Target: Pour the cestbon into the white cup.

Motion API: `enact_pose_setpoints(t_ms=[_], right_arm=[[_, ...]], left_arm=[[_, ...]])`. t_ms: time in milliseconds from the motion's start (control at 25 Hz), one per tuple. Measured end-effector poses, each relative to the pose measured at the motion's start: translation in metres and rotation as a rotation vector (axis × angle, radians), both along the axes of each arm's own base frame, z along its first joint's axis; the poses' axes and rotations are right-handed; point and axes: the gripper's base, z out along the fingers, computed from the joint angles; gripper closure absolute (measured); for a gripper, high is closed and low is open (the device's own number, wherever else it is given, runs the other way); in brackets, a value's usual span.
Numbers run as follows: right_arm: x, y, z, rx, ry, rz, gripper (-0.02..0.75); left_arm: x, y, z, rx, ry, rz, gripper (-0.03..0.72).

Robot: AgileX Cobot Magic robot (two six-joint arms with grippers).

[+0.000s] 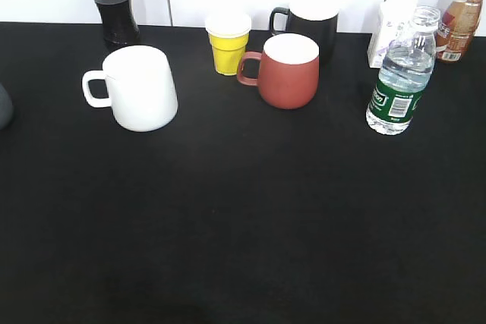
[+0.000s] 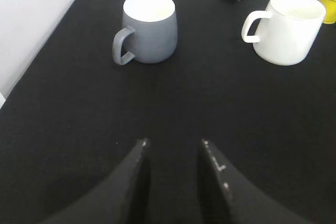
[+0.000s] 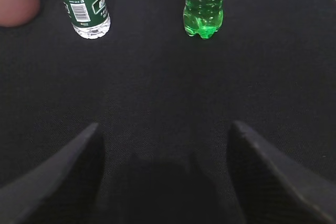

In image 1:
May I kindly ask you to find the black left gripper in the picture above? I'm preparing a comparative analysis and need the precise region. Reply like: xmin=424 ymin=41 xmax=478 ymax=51
xmin=0 ymin=84 xmax=14 ymax=130

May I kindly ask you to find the white ceramic mug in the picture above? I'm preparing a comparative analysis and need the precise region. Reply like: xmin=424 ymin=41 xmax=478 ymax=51
xmin=81 ymin=46 xmax=178 ymax=132

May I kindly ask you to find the clear water bottle green label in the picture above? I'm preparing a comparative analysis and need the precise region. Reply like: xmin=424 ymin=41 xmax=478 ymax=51
xmin=365 ymin=5 xmax=440 ymax=136

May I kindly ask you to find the yellow paper cup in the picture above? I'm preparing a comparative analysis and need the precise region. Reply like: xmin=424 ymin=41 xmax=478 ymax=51
xmin=205 ymin=11 xmax=251 ymax=76

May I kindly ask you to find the red ceramic mug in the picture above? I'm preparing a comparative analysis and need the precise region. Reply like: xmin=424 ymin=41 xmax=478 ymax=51
xmin=236 ymin=33 xmax=320 ymax=109

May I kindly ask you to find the black ceramic mug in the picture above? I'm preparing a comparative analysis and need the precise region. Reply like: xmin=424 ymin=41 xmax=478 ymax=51
xmin=269 ymin=1 xmax=339 ymax=68

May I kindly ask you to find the white yogurt carton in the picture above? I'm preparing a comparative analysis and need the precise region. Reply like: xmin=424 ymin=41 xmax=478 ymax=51
xmin=367 ymin=2 xmax=415 ymax=68

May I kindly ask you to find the brown coffee drink bottle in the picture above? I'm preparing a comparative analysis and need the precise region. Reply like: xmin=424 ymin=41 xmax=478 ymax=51
xmin=436 ymin=0 xmax=483 ymax=63

